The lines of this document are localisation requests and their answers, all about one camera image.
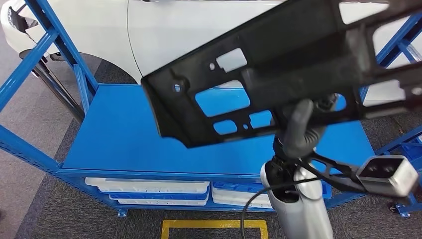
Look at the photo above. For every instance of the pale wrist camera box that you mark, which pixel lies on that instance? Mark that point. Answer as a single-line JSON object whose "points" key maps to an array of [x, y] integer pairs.
{"points": [[389, 176]]}

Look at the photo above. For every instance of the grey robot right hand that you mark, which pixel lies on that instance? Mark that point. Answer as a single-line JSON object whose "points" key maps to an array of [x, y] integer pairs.
{"points": [[298, 138]]}

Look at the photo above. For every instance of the blue metal shelf rack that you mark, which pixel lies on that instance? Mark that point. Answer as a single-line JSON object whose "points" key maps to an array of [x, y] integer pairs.
{"points": [[115, 132]]}

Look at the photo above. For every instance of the black plastic frame part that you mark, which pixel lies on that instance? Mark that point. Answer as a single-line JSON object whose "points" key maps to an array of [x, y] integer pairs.
{"points": [[296, 49]]}

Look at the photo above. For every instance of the blue plastic bin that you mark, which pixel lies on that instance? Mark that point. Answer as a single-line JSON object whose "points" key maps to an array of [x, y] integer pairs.
{"points": [[237, 187], [158, 197]]}

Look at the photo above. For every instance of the dark metal strut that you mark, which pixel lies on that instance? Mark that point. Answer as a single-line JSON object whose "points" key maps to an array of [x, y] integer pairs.
{"points": [[56, 89]]}

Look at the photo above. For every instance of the white plastic bin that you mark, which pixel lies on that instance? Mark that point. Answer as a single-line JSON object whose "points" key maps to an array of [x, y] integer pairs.
{"points": [[237, 197], [158, 202], [237, 204]]}

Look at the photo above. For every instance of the white car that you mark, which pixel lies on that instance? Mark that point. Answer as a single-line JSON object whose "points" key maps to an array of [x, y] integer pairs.
{"points": [[99, 26]]}

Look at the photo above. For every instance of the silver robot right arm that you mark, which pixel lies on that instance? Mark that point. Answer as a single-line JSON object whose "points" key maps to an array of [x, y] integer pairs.
{"points": [[306, 214]]}

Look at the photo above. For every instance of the yellow floor tape square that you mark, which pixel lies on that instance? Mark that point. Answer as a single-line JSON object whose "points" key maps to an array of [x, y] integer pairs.
{"points": [[214, 224]]}

